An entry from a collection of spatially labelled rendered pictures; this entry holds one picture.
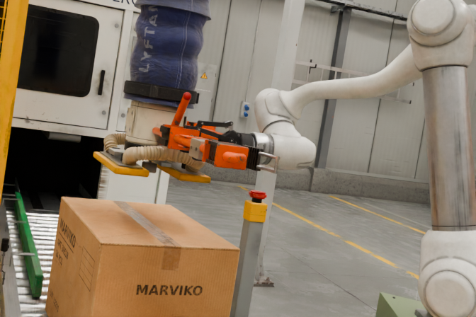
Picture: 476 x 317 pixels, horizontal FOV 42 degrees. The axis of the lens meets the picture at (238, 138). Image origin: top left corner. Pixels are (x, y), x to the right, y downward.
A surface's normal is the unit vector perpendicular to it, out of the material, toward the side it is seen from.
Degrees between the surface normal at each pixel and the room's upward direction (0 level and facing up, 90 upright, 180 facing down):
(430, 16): 83
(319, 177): 90
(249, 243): 90
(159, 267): 90
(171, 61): 74
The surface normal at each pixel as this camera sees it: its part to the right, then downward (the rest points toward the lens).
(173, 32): 0.18, -0.24
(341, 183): 0.34, 0.10
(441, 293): -0.46, 0.05
